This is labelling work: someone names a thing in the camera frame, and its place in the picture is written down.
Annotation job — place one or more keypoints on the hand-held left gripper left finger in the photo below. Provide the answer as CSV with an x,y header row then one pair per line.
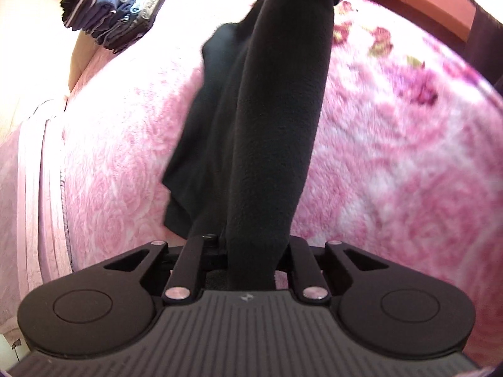
x,y
194,255

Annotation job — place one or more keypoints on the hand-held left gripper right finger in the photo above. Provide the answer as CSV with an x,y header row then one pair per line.
x,y
301,261

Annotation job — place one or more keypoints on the black garment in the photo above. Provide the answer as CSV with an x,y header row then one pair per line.
x,y
275,125

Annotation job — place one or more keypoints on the stack of folded clothes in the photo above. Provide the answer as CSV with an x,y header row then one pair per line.
x,y
114,8

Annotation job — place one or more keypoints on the dark round side table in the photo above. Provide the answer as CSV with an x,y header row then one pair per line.
x,y
485,19

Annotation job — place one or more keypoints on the pink floral fleece blanket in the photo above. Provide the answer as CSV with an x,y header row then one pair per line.
x,y
393,145

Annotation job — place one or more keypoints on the pink folded sheets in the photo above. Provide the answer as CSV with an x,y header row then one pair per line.
x,y
35,204

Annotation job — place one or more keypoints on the reddish wooden bed frame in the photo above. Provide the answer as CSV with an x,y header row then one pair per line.
x,y
432,8

